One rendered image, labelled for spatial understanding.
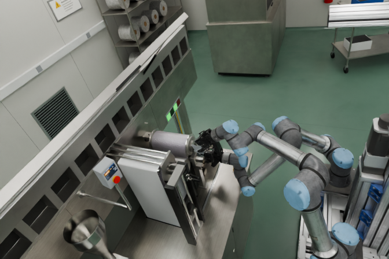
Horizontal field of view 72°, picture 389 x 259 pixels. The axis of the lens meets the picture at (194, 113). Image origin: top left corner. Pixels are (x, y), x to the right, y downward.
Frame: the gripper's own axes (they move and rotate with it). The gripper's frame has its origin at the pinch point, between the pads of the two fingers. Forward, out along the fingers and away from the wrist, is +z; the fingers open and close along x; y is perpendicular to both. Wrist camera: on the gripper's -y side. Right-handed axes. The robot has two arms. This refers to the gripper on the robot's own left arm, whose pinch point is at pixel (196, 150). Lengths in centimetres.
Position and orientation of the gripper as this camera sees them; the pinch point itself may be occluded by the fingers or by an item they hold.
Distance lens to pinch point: 164.5
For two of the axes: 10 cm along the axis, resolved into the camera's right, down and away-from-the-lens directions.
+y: -7.3, -6.5, -2.2
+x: -3.6, 6.3, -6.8
